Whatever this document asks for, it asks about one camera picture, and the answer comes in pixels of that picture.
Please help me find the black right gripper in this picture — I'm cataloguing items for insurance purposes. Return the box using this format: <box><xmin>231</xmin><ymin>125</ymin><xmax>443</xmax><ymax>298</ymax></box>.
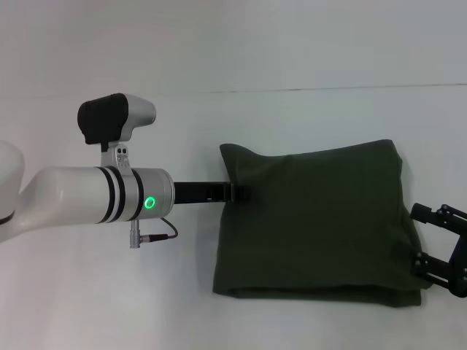
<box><xmin>409</xmin><ymin>203</ymin><xmax>467</xmax><ymax>299</ymax></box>

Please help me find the left arm connector cable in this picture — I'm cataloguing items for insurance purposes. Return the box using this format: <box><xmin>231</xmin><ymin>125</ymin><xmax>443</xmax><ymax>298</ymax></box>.
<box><xmin>128</xmin><ymin>217</ymin><xmax>179</xmax><ymax>250</ymax></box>

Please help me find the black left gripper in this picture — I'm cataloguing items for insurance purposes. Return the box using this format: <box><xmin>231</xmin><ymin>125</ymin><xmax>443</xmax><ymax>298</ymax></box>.
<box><xmin>172</xmin><ymin>181</ymin><xmax>257</xmax><ymax>206</ymax></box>

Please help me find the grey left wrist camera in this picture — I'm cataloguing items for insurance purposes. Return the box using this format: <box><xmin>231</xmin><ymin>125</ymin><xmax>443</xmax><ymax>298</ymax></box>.
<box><xmin>77</xmin><ymin>93</ymin><xmax>158</xmax><ymax>169</ymax></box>

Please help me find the dark green FREE! t-shirt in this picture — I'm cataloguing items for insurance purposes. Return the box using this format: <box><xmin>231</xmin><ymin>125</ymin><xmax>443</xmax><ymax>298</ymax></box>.
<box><xmin>212</xmin><ymin>138</ymin><xmax>423</xmax><ymax>308</ymax></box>

